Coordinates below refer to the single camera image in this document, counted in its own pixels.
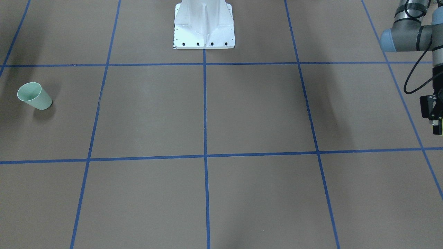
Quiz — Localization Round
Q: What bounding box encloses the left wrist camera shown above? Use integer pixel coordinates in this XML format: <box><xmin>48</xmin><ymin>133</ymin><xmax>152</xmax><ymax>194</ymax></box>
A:
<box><xmin>419</xmin><ymin>95</ymin><xmax>436</xmax><ymax>120</ymax></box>

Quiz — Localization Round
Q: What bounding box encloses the light green plastic cup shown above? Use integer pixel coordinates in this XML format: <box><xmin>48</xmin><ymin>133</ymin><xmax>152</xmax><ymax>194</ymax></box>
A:
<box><xmin>17</xmin><ymin>82</ymin><xmax>53</xmax><ymax>110</ymax></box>

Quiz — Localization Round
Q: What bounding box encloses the brown paper table cover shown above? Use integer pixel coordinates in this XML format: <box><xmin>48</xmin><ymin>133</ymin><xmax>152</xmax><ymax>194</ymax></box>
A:
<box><xmin>1</xmin><ymin>0</ymin><xmax>442</xmax><ymax>249</ymax></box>

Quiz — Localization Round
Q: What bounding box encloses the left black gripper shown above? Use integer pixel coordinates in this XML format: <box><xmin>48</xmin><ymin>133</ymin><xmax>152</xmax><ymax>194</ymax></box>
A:
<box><xmin>431</xmin><ymin>65</ymin><xmax>443</xmax><ymax>135</ymax></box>

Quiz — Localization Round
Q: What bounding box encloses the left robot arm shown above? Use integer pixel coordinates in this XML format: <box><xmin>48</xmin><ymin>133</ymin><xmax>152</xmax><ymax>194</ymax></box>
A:
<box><xmin>380</xmin><ymin>0</ymin><xmax>443</xmax><ymax>136</ymax></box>

